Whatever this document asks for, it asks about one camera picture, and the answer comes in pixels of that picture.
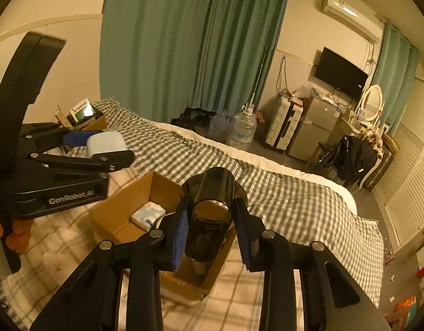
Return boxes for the white tissue packet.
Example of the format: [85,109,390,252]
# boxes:
[130,203,166,231]

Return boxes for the chair with black bag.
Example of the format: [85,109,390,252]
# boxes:
[307,135,379,188]

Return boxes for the bed with checkered blanket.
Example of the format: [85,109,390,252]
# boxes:
[65,97,385,309]

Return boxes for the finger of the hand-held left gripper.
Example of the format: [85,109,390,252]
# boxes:
[20,122,106,154]
[28,150,135,180]

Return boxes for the white air conditioner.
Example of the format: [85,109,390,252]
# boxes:
[321,0,382,42]

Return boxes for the small cardboard box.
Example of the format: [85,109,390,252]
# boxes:
[54,98,108,132]

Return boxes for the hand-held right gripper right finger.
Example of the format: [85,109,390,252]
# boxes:
[233,198,392,331]

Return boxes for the white oval mirror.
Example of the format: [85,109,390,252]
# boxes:
[360,85,385,122]

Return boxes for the black flat television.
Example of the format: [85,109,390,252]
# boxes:
[314,46,369,100]

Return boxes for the orange packet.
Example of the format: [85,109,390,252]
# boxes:
[393,295,418,318]

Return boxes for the clear plastic bottles pack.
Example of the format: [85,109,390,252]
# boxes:
[208,110,237,142]

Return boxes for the large clear water jug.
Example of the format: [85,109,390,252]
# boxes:
[226,104,257,151]

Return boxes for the white louvered closet doors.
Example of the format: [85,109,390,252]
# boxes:
[376,76,424,249]

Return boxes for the green window curtain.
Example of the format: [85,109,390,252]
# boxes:
[372,19,420,135]

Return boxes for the silver mini fridge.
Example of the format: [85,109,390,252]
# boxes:
[287,96,344,162]

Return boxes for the person's left hand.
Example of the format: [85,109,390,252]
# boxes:
[0,212,31,253]

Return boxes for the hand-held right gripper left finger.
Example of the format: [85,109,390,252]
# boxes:
[29,198,190,331]

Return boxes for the white suitcase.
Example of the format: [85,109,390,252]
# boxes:
[265,95,304,151]

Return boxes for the black clothes pile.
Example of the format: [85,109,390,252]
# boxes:
[170,106,218,132]

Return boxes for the green white booklet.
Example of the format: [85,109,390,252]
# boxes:
[69,98,96,122]

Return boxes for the cream plaid blanket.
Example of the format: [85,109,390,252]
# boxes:
[0,167,268,331]

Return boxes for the ornate dressing table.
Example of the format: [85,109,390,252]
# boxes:
[339,108,395,194]

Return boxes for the white bed mattress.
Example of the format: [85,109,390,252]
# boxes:
[143,119,358,216]

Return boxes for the dark transparent plastic cup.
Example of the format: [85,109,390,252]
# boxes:
[180,167,236,263]

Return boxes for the pale blue white case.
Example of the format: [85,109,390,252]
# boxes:
[86,131,127,158]

